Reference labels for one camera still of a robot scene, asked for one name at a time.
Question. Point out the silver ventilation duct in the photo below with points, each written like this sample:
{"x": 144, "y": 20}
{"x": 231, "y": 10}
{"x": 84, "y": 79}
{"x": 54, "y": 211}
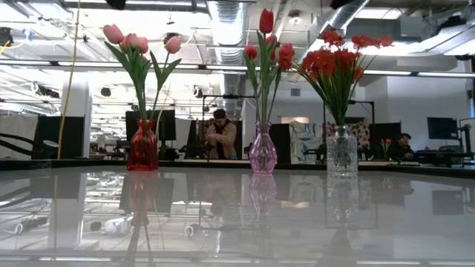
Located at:
{"x": 228, "y": 29}

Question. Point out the person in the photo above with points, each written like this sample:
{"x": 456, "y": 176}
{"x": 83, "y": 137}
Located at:
{"x": 221, "y": 137}
{"x": 401, "y": 146}

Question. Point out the red artificial tulip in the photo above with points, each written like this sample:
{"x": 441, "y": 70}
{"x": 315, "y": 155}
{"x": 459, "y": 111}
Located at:
{"x": 285, "y": 64}
{"x": 266, "y": 20}
{"x": 251, "y": 52}
{"x": 287, "y": 50}
{"x": 271, "y": 40}

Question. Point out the red blossom sprig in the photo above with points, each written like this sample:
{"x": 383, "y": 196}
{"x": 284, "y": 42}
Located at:
{"x": 367, "y": 41}
{"x": 315, "y": 63}
{"x": 343, "y": 59}

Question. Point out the white curtain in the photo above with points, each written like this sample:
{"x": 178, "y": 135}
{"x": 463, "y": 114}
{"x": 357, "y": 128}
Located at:
{"x": 18, "y": 130}

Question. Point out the black gantry frame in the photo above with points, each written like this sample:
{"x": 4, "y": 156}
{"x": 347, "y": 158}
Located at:
{"x": 230, "y": 96}
{"x": 361, "y": 102}

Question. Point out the long ceiling light bar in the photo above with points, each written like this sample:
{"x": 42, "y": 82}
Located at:
{"x": 408, "y": 73}

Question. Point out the red mandala fabric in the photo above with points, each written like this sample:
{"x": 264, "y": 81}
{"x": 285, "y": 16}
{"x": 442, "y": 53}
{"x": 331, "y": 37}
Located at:
{"x": 202, "y": 131}

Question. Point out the red glass vase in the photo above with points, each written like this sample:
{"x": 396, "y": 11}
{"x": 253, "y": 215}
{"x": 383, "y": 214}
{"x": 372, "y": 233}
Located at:
{"x": 143, "y": 148}

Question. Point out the black partition panel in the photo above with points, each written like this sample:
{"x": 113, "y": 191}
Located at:
{"x": 282, "y": 142}
{"x": 61, "y": 137}
{"x": 384, "y": 133}

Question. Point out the small red flower bunch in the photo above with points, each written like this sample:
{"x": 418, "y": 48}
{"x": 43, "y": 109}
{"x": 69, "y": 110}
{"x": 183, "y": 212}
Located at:
{"x": 386, "y": 142}

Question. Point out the purple glass vase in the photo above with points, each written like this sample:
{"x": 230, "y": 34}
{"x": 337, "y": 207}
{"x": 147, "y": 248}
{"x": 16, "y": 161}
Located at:
{"x": 262, "y": 152}

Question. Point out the black monitor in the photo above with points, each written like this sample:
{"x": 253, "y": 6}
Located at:
{"x": 167, "y": 126}
{"x": 441, "y": 128}

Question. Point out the dark floral fabric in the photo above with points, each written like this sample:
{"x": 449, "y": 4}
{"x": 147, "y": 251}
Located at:
{"x": 360, "y": 131}

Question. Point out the pale leaf print fabric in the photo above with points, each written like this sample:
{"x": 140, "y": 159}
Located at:
{"x": 306, "y": 142}

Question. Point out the clear glass vase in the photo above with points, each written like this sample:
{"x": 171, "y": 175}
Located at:
{"x": 341, "y": 154}

